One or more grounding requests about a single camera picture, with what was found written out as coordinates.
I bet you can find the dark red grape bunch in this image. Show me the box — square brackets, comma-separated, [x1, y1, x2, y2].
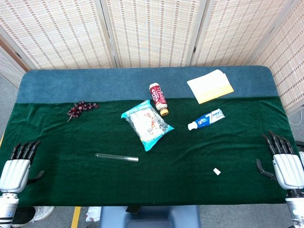
[66, 101, 100, 123]

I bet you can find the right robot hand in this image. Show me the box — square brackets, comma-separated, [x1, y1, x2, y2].
[256, 130, 304, 190]

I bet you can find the green velvet cloth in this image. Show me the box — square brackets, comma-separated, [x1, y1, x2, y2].
[0, 96, 300, 207]

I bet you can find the woven bamboo screen panel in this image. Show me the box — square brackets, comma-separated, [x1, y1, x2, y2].
[0, 0, 114, 70]
[191, 0, 299, 67]
[0, 45, 27, 89]
[101, 0, 207, 69]
[251, 0, 304, 117]

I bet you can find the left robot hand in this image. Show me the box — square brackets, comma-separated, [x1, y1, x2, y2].
[0, 140, 45, 193]

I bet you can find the clear teal snack bag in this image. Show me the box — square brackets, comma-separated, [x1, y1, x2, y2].
[121, 99, 175, 152]

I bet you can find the glass test tube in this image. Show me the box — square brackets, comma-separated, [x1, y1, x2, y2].
[95, 153, 139, 162]

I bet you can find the white sneaker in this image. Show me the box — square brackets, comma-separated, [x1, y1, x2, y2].
[32, 206, 55, 221]

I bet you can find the yellow white cloth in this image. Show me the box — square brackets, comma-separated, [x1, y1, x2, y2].
[186, 69, 235, 105]

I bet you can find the flat black object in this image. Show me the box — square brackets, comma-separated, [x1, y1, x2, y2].
[125, 205, 141, 214]

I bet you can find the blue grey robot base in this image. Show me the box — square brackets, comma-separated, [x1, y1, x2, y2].
[99, 205, 202, 228]

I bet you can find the blue table cloth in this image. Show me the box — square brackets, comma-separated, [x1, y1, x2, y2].
[16, 66, 278, 105]

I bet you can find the red Costa coffee bottle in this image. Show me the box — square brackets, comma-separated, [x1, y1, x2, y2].
[149, 82, 170, 116]

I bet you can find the crumpled white bag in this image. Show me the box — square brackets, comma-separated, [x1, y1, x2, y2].
[85, 206, 102, 223]

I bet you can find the blue white toothpaste tube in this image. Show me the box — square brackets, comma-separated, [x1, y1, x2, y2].
[187, 108, 226, 131]

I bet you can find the black trouser leg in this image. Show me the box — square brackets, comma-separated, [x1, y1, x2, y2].
[11, 206, 36, 228]

